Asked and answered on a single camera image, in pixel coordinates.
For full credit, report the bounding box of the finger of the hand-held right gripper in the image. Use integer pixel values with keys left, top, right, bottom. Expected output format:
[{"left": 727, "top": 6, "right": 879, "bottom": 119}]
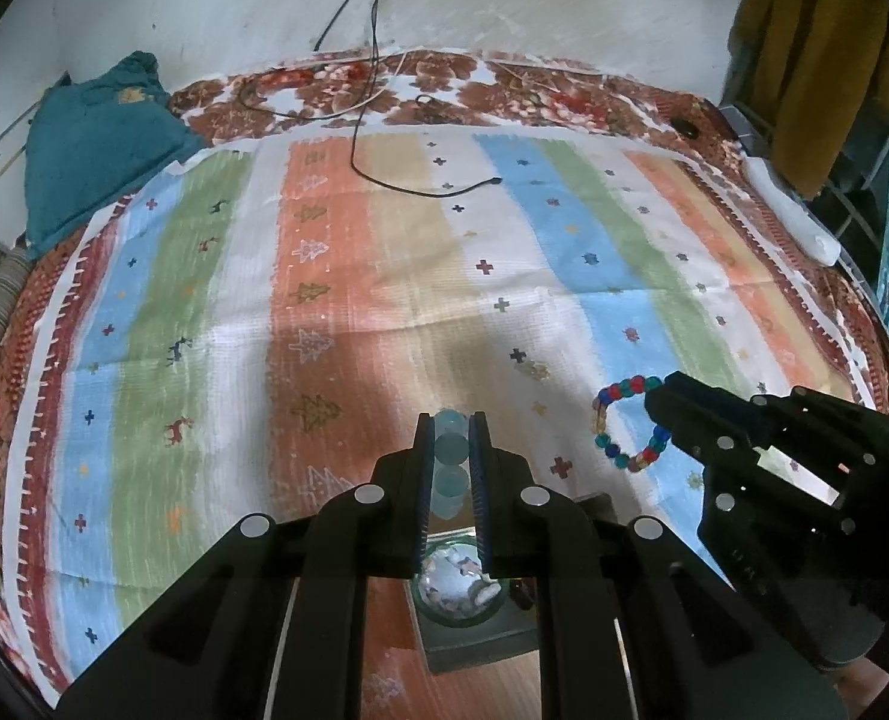
[
  {"left": 664, "top": 370, "right": 762, "bottom": 430},
  {"left": 643, "top": 388, "right": 750, "bottom": 467}
]

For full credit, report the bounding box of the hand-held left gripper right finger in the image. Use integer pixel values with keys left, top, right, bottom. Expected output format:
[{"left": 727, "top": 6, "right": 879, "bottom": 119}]
[{"left": 468, "top": 411, "right": 851, "bottom": 720}]

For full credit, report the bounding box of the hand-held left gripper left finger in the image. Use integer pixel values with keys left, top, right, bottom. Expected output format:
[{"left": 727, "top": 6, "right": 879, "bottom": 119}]
[{"left": 54, "top": 411, "right": 438, "bottom": 720}]

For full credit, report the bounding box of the light blue bead bracelet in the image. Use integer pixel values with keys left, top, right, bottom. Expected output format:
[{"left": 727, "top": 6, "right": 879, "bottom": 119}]
[{"left": 430, "top": 409, "right": 477, "bottom": 518}]

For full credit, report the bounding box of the white and green bead bracelet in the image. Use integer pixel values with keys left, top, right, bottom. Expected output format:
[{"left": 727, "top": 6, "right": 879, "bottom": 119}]
[{"left": 424, "top": 546, "right": 495, "bottom": 610}]

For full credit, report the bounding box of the multicolour bead bracelet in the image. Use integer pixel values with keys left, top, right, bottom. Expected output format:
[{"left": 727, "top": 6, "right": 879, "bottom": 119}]
[{"left": 590, "top": 373, "right": 675, "bottom": 474}]

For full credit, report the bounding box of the green jade bangle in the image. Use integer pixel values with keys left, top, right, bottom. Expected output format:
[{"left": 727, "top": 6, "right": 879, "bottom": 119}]
[{"left": 414, "top": 538, "right": 507, "bottom": 628}]

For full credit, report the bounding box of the rectangular metal tin box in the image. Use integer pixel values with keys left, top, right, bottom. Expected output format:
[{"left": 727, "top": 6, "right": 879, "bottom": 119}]
[{"left": 412, "top": 491, "right": 627, "bottom": 676}]

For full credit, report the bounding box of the white power strip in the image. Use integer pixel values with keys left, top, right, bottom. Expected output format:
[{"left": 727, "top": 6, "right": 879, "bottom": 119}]
[{"left": 740, "top": 156, "right": 843, "bottom": 268}]

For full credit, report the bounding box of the striped pastel printed cloth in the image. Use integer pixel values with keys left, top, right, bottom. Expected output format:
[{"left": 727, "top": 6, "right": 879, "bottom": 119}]
[{"left": 1, "top": 127, "right": 885, "bottom": 700}]

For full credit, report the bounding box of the mustard yellow jacket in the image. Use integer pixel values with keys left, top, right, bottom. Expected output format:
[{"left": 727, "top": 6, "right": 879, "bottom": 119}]
[{"left": 729, "top": 0, "right": 889, "bottom": 200}]

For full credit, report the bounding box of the teal pillow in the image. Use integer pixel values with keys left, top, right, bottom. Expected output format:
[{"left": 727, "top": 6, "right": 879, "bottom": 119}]
[{"left": 24, "top": 50, "right": 206, "bottom": 260}]

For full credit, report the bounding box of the thin white cable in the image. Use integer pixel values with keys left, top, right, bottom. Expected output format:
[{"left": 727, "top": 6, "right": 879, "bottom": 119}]
[{"left": 253, "top": 51, "right": 603, "bottom": 121}]

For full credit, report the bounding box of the black charging cable with connector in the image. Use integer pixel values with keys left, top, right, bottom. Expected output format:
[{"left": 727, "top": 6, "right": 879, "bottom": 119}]
[{"left": 349, "top": 0, "right": 504, "bottom": 198}]

